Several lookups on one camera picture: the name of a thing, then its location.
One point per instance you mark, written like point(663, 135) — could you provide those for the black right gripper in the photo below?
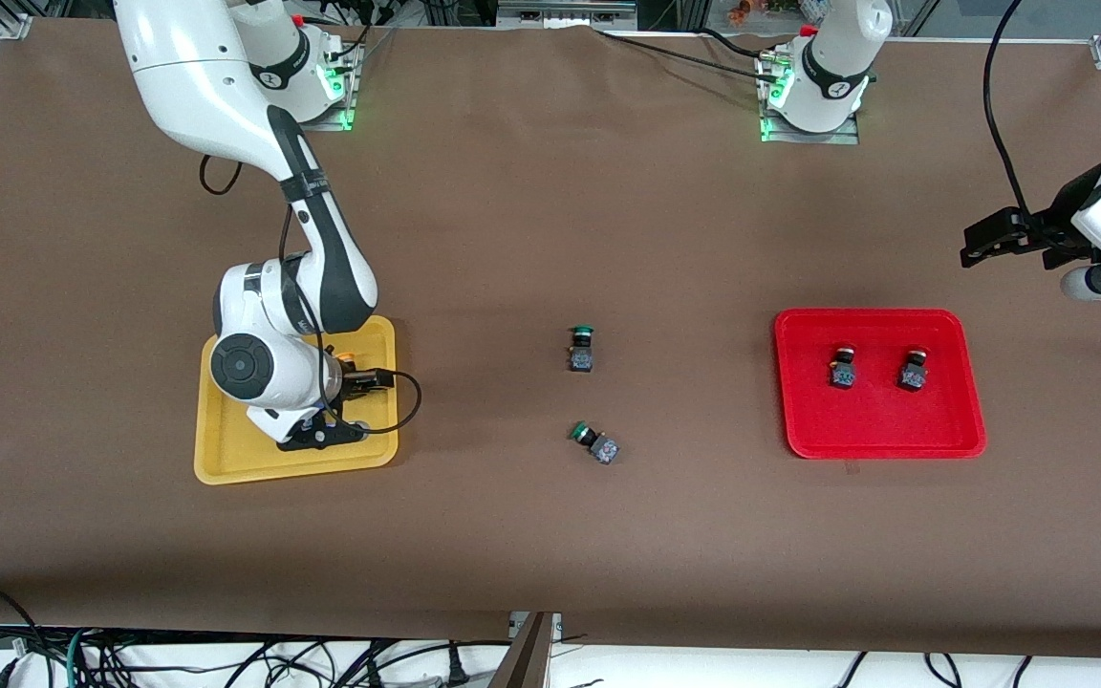
point(352, 381)

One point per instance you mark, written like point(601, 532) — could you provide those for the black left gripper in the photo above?
point(1053, 232)

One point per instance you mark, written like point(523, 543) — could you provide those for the yellow push button switch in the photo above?
point(348, 357)

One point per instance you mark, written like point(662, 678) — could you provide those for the red push button switch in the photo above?
point(912, 375)
point(842, 375)

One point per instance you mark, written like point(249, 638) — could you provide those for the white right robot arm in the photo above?
point(197, 86)

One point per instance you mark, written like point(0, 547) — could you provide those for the yellow plastic tray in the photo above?
point(226, 463)

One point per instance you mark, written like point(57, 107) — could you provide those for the red plastic tray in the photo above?
point(875, 420)

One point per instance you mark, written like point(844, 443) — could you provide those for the orange background object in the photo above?
point(751, 10)

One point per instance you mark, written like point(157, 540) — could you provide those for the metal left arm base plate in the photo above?
point(837, 137)

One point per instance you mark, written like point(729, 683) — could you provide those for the green push button switch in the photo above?
point(603, 449)
point(581, 358)

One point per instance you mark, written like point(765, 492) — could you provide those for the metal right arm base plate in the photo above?
point(345, 115)

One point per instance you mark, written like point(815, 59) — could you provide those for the grey frame post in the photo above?
point(527, 659)

